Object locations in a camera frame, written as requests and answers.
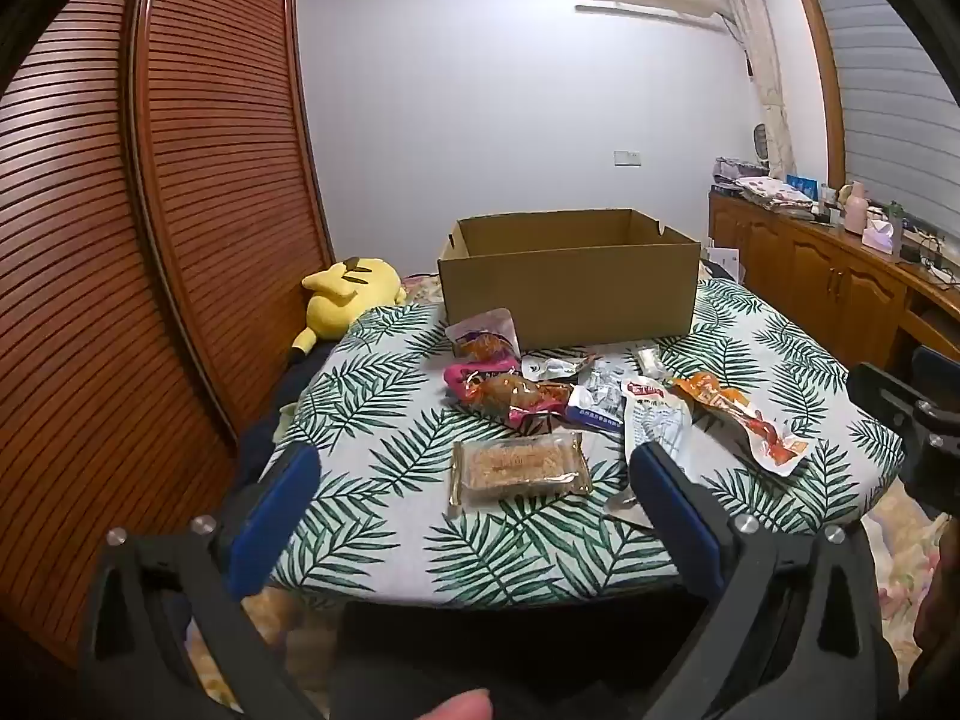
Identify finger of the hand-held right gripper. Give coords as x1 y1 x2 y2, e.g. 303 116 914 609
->
847 362 940 428
911 345 960 391

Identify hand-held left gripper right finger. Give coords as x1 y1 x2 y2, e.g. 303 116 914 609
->
628 441 901 720

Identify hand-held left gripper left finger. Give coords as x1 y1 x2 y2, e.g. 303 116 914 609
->
79 442 331 720

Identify white red-label snack packet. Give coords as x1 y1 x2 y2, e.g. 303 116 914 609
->
619 376 695 466

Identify orange snack packet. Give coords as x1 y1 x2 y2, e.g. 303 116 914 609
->
667 373 811 477

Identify blue white snack packet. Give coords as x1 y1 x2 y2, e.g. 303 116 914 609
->
566 364 627 432

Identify pink snack packet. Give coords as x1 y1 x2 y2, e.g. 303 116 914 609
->
442 364 575 428

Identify brown cardboard box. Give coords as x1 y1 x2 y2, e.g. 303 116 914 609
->
437 208 702 350

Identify rounded clear-edged snack packet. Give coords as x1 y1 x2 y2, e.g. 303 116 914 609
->
445 307 521 376

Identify person's left hand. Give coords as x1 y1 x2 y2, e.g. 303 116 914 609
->
420 690 494 720

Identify silver foil packet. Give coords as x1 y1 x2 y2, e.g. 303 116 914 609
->
604 491 653 530

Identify floral bedsheet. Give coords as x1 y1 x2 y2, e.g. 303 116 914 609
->
187 495 960 720

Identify leaf-print tablecloth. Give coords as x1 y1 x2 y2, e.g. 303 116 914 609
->
266 277 905 608

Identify wooden cabinet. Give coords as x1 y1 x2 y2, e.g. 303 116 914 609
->
709 191 960 383

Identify clear rice cake packet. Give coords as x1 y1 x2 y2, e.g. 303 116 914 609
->
448 431 593 515

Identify silver white snack packet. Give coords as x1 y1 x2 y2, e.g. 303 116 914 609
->
521 349 597 382

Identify folded floral cloth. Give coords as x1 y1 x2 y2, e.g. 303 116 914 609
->
735 176 815 211

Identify yellow plush toy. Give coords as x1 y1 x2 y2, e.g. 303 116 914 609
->
289 255 407 365

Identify purple patterned box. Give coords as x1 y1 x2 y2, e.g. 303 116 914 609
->
712 157 766 185

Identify grey window blind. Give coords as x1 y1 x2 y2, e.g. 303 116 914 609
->
795 0 960 241

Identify brown louvred wardrobe door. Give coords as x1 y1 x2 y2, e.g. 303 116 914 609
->
124 0 335 451
0 0 241 668

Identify pale patterned curtain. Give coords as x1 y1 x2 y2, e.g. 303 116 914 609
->
712 0 796 181

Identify power strip with cables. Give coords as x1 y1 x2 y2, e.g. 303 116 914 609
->
900 232 960 271

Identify wooden window frame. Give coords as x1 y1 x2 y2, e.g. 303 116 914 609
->
784 0 848 188

